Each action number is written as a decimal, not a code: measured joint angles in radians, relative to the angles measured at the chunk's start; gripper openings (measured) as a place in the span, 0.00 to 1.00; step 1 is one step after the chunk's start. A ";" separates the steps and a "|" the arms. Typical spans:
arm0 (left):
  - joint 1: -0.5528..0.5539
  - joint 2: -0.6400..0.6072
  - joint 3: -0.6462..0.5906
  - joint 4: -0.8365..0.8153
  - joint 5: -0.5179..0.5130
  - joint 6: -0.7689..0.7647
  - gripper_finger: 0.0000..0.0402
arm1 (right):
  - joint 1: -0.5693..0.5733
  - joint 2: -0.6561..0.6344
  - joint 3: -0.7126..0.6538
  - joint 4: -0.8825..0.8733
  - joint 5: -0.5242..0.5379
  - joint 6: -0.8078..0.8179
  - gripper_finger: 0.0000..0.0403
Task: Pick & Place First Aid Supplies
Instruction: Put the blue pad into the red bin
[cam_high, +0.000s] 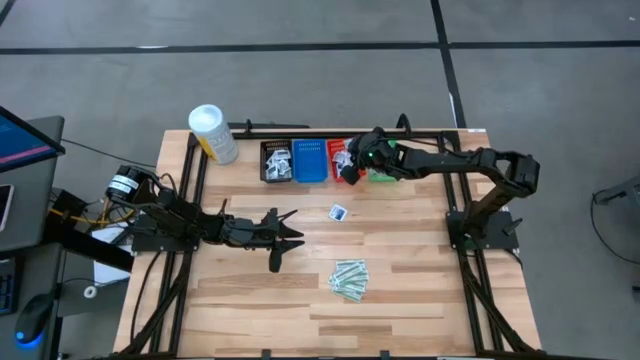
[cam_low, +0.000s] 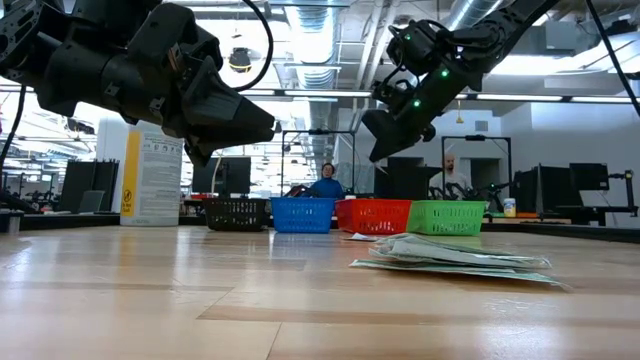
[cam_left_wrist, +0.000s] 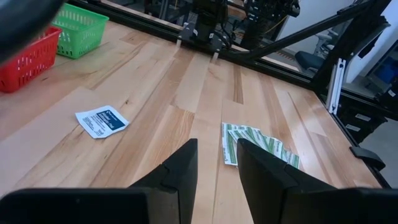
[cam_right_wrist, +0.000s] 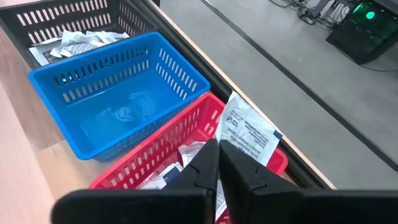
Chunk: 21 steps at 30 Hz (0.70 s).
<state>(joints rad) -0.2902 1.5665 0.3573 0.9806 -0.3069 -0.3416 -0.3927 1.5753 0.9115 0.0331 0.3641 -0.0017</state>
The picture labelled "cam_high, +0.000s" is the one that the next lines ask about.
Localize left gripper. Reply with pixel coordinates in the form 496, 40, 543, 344
233, 207, 307, 274

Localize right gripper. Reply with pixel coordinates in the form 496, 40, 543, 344
341, 127, 401, 187

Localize red plastic basket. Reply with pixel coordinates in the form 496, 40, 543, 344
325, 138, 371, 184

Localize green plastic basket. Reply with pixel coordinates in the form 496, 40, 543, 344
367, 139, 401, 185

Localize blue plastic basket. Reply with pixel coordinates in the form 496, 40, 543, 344
291, 138, 329, 184

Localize black plastic basket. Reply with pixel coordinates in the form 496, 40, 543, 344
259, 139, 294, 184

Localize black flat table clamp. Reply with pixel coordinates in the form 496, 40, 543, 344
242, 118, 311, 132

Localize white yellow wipes canister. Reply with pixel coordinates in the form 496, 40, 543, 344
187, 103, 240, 166

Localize white paper sheet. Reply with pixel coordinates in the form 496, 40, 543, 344
92, 227, 135, 286

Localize black support beam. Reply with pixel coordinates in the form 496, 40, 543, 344
44, 214, 136, 274

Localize dark grey lower desk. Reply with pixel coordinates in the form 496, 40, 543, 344
0, 244, 64, 360

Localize black computer mouse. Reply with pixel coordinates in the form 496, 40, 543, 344
14, 292, 55, 346

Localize grey stand leg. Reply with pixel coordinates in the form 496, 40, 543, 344
592, 173, 640, 207

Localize smartphone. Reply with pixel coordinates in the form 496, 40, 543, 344
0, 183, 15, 234

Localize monitor with blue screen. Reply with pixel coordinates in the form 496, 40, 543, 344
0, 104, 67, 175

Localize black keyboard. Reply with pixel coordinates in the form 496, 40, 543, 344
0, 272, 17, 317

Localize black left wrist camera cable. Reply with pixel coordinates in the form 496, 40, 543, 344
218, 197, 300, 226

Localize black aluminium rig frame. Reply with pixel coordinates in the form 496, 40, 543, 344
112, 127, 544, 360

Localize thin black floor cable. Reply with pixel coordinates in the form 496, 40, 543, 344
62, 137, 159, 169

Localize yellow cables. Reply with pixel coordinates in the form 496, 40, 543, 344
49, 197, 139, 227

